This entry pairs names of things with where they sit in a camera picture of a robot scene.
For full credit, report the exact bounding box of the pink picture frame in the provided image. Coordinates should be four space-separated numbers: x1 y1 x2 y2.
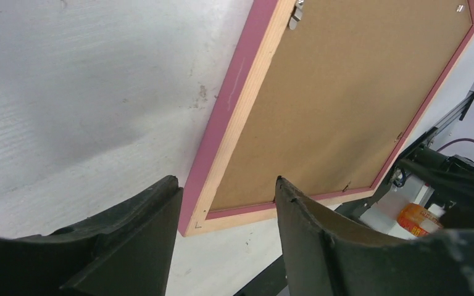
178 1 474 237

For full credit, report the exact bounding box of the orange labelled bottle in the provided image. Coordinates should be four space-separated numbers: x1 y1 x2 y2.
396 203 444 237

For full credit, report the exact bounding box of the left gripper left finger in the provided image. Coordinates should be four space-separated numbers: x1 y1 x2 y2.
0 175 183 295

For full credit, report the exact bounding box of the brown cardboard backing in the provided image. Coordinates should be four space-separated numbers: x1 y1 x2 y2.
210 1 474 212

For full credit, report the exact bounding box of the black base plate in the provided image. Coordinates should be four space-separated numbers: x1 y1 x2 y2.
236 91 474 295

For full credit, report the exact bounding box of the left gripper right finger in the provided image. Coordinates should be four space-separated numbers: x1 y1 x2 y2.
275 177 474 295

